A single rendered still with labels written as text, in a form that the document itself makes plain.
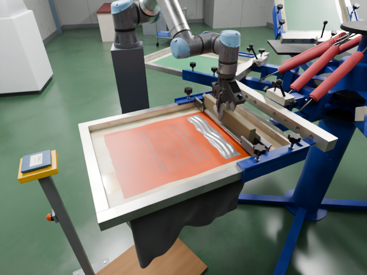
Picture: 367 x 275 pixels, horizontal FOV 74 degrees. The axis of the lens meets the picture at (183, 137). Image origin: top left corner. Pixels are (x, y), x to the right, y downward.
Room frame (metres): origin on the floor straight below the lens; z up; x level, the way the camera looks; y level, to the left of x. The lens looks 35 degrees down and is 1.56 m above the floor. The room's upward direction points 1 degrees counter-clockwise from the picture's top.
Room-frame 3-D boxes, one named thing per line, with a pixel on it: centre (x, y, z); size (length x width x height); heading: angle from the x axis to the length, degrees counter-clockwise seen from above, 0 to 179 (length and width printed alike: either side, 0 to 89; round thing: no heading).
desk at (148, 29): (8.33, 0.90, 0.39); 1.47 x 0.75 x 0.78; 9
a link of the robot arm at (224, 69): (0.95, -0.18, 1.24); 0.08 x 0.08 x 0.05
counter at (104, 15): (7.86, 1.97, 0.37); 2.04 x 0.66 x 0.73; 9
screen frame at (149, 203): (0.84, 0.00, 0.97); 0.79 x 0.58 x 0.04; 114
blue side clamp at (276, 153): (0.69, -0.33, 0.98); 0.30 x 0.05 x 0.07; 114
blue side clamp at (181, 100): (1.19, -0.10, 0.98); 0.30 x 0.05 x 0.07; 114
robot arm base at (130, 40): (1.48, 0.32, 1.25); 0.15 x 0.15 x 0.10
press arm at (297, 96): (1.07, -0.51, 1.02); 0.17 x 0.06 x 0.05; 114
